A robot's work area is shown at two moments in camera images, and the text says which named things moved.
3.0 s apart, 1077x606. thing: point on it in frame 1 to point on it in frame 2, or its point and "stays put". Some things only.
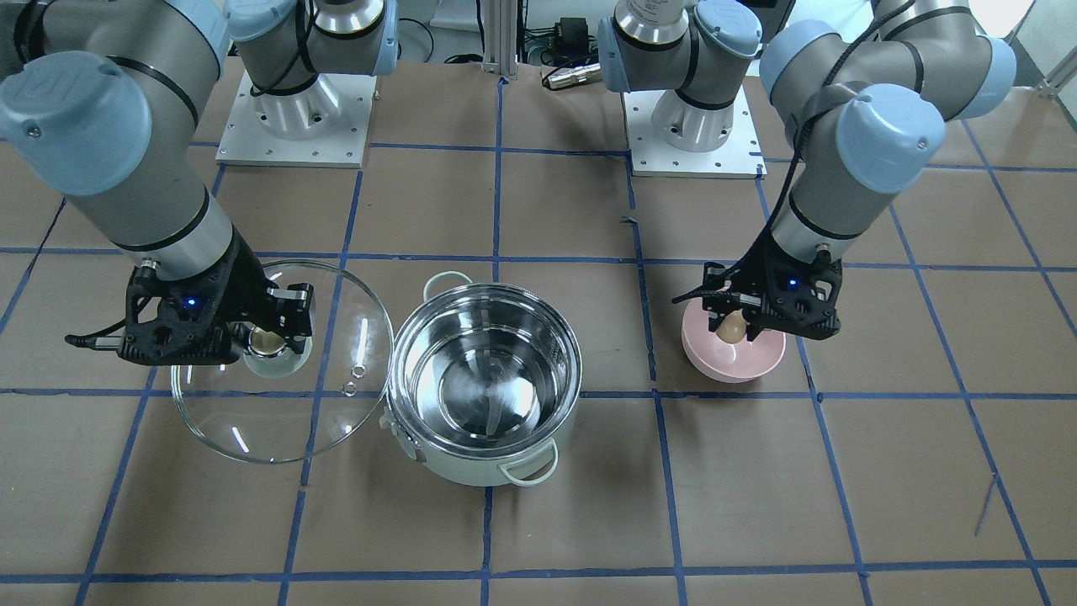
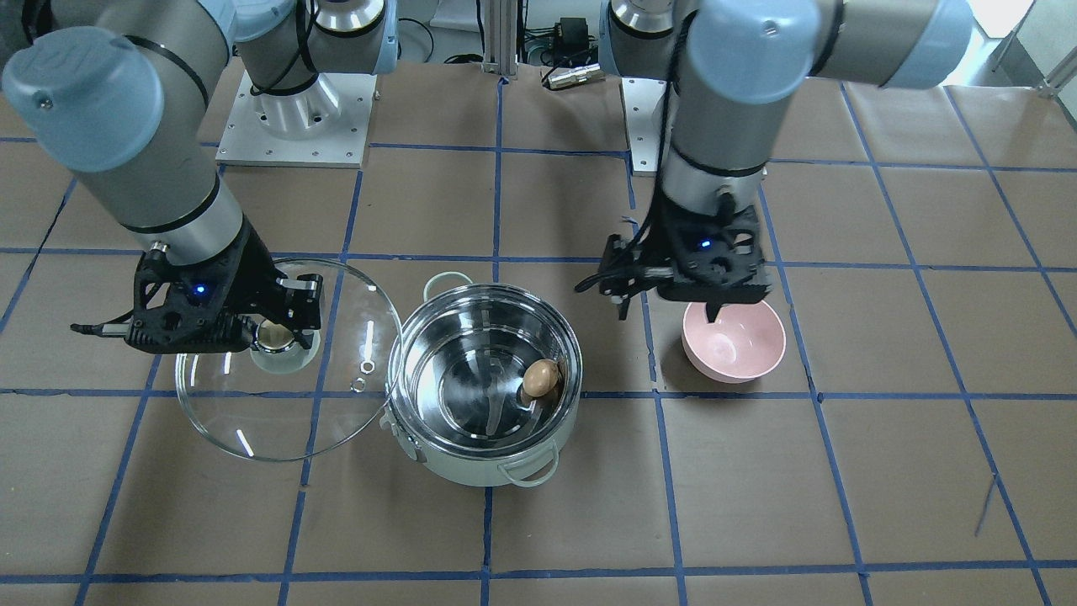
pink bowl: (713, 357) stays put
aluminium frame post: (500, 26) stays put
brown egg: (732, 328) to (540, 377)
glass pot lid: (276, 406) stays put
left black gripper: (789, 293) to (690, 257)
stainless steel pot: (483, 382) stays put
